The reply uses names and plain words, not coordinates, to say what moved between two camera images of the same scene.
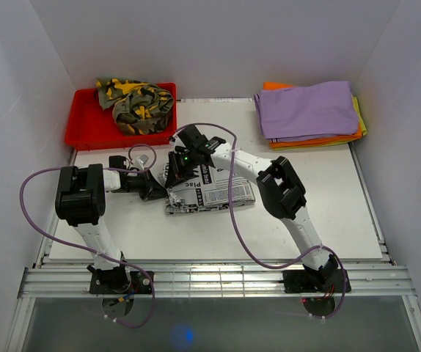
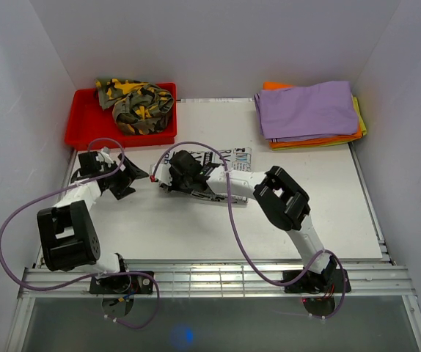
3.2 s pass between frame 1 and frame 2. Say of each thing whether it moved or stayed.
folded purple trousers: stayed
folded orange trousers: stayed
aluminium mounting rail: stayed
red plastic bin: stayed
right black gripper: moved
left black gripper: moved
